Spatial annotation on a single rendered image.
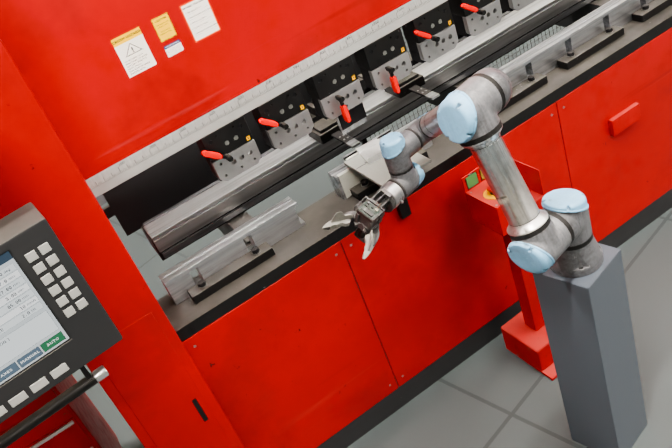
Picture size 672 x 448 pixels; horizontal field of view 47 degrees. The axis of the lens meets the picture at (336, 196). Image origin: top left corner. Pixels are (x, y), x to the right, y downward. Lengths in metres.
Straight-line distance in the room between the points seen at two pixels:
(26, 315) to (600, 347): 1.54
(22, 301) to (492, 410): 1.81
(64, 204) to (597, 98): 1.98
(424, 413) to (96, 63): 1.75
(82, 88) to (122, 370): 0.79
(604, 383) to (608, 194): 1.07
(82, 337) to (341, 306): 1.09
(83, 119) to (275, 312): 0.87
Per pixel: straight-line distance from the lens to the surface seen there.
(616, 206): 3.40
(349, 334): 2.75
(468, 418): 2.98
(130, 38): 2.20
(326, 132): 2.78
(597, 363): 2.44
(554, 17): 3.41
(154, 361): 2.33
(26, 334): 1.80
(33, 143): 1.99
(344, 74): 2.49
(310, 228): 2.57
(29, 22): 2.14
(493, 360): 3.14
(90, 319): 1.82
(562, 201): 2.14
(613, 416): 2.62
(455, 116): 1.90
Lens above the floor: 2.28
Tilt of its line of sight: 32 degrees down
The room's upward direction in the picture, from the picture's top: 21 degrees counter-clockwise
